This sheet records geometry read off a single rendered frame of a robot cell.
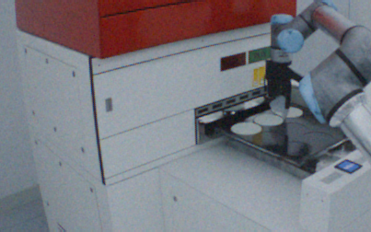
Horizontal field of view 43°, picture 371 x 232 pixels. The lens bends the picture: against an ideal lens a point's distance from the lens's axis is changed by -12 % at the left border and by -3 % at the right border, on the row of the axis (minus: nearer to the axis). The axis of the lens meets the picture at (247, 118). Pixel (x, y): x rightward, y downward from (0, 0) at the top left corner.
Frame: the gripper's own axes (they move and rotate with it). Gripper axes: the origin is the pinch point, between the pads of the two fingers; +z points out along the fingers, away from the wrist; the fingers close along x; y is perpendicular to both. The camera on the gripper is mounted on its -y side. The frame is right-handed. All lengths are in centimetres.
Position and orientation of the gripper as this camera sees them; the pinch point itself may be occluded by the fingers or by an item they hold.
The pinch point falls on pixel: (285, 115)
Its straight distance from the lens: 176.7
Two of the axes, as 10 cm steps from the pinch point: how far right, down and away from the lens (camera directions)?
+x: 1.4, 3.8, -9.2
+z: -0.1, 9.3, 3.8
